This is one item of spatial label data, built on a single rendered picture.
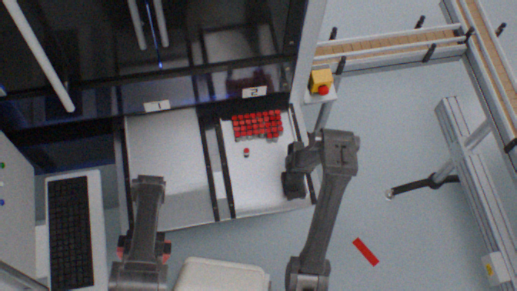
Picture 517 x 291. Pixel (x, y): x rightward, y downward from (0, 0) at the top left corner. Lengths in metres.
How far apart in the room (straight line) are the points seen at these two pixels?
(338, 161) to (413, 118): 1.97
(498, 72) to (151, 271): 1.61
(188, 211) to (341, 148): 0.77
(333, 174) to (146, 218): 0.43
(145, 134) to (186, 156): 0.17
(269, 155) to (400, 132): 1.31
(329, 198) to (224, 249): 1.53
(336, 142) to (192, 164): 0.80
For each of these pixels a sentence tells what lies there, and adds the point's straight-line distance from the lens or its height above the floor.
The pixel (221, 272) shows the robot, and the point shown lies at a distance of 1.32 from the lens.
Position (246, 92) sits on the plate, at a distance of 1.87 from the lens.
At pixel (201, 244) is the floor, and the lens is 2.72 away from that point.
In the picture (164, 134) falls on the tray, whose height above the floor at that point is 0.88.
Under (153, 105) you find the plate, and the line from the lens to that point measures 1.86.
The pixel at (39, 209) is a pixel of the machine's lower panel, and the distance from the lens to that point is 2.68.
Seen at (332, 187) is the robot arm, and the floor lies 1.51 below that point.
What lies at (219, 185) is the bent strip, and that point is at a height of 0.88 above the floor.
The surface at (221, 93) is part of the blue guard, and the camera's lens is 1.85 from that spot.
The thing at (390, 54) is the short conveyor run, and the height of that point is 0.93.
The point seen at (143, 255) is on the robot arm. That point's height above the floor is 1.57.
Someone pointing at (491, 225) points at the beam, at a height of 0.55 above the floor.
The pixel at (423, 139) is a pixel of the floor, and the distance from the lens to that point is 3.11.
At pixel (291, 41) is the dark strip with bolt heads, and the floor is 1.29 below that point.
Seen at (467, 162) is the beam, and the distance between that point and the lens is 2.48.
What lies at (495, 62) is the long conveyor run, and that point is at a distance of 2.29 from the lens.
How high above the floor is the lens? 2.63
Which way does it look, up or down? 65 degrees down
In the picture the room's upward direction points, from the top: 6 degrees clockwise
